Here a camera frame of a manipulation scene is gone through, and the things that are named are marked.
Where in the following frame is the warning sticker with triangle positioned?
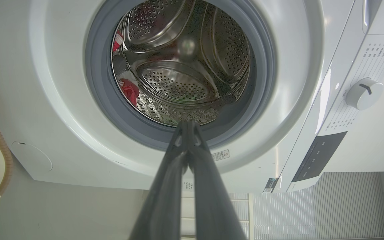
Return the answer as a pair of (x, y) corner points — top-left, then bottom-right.
(211, 149), (230, 162)

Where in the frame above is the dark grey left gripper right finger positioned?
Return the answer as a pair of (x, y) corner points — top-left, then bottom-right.
(186, 121), (248, 240)

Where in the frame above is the grey rubber door gasket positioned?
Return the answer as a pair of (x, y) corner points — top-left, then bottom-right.
(85, 0), (276, 151)

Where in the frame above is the red cloth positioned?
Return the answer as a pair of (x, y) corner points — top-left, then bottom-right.
(112, 30), (141, 108)

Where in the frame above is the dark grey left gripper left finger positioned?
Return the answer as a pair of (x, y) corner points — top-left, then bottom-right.
(129, 121), (188, 240)

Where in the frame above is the white round selector dial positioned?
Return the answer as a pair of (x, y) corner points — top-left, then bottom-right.
(345, 78), (384, 111)

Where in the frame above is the dark grey control panel display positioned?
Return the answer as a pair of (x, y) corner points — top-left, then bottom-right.
(292, 131), (348, 183)

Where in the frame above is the round white filter cover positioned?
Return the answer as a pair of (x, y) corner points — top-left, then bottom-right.
(11, 141), (53, 172)

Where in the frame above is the small dark product label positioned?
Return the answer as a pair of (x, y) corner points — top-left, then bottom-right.
(263, 177), (279, 194)

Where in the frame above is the stainless steel washing machine drum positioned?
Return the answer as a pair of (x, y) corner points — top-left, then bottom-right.
(111, 0), (251, 127)

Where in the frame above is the white text notice sticker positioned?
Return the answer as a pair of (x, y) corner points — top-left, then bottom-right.
(181, 172), (196, 192)

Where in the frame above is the white front-load washing machine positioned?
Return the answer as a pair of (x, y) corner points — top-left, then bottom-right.
(0, 0), (384, 194)

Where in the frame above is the white pleated window blind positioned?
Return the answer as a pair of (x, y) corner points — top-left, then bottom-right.
(228, 172), (384, 240)

